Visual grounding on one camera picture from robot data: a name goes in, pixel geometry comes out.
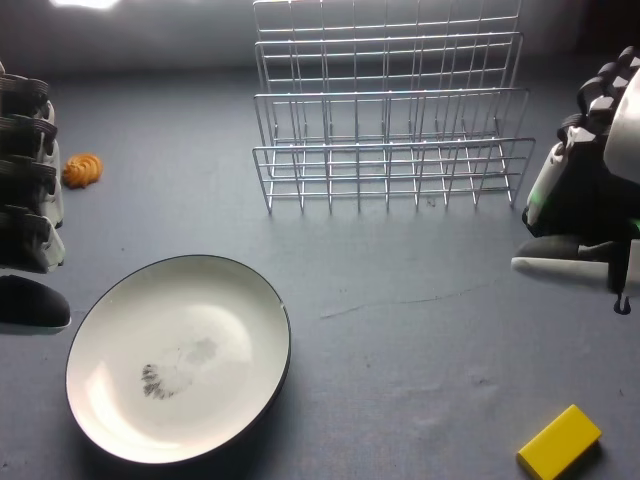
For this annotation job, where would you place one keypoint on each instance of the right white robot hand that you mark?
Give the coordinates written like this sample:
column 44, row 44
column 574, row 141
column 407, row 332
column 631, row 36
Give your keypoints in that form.
column 590, row 190

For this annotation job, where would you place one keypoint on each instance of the yellow rectangular block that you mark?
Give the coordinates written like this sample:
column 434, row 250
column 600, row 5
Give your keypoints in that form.
column 557, row 442

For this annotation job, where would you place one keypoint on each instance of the orange swirl cookie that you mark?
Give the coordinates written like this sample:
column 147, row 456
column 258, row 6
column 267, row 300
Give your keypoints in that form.
column 82, row 171

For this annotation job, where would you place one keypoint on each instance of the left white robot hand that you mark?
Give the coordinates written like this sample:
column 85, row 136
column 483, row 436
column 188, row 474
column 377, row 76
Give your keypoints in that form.
column 25, row 235

